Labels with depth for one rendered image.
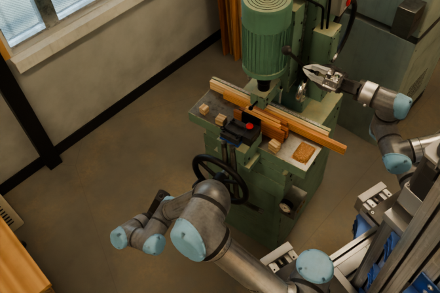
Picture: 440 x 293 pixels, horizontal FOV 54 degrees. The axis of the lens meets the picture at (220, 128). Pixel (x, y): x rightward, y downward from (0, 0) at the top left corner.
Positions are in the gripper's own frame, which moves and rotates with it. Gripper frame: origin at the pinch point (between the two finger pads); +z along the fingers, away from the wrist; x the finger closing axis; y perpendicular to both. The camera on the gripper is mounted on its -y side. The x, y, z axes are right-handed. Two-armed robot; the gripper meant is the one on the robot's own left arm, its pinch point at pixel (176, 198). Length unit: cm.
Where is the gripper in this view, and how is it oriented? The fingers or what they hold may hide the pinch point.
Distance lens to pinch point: 185.2
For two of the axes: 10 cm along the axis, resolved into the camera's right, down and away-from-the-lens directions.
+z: 5.2, -2.4, 8.2
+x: 8.2, 4.1, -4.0
